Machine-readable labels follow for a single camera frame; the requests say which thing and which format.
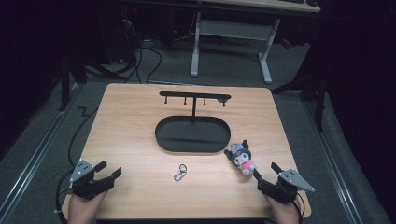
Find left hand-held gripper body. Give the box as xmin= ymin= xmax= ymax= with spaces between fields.
xmin=68 ymin=159 xmax=115 ymax=201

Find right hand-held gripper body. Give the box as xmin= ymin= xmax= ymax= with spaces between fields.
xmin=257 ymin=168 xmax=316 ymax=205

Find black and pink plush toy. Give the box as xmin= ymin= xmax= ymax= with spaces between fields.
xmin=223 ymin=138 xmax=257 ymax=178

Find silver key ring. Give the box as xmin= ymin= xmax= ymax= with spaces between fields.
xmin=173 ymin=163 xmax=189 ymax=183

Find black hook rack with tray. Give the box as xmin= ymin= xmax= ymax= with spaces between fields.
xmin=154 ymin=91 xmax=233 ymax=154

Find person's right hand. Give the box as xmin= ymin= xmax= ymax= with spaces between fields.
xmin=263 ymin=194 xmax=302 ymax=224

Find person's left hand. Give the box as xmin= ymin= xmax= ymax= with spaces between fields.
xmin=67 ymin=190 xmax=108 ymax=224

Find black stand legs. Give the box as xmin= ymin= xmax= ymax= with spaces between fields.
xmin=270 ymin=69 xmax=329 ymax=133
xmin=58 ymin=50 xmax=126 ymax=112

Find red object under desk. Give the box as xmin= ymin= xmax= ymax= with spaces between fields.
xmin=280 ymin=38 xmax=294 ymax=51

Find desk with white legs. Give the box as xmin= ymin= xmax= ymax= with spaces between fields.
xmin=190 ymin=0 xmax=322 ymax=85

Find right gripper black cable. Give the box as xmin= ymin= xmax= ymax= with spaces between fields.
xmin=291 ymin=191 xmax=306 ymax=224

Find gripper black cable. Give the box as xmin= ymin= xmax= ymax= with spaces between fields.
xmin=291 ymin=191 xmax=306 ymax=224
xmin=55 ymin=169 xmax=77 ymax=224

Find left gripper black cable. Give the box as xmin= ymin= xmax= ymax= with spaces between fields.
xmin=55 ymin=169 xmax=77 ymax=224

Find black cable on floor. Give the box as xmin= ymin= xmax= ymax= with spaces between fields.
xmin=67 ymin=105 xmax=99 ymax=169

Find metal floor rail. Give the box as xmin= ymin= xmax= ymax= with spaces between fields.
xmin=302 ymin=100 xmax=364 ymax=224
xmin=0 ymin=82 xmax=80 ymax=216

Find bundle of black cables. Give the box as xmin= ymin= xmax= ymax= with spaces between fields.
xmin=120 ymin=17 xmax=163 ymax=85

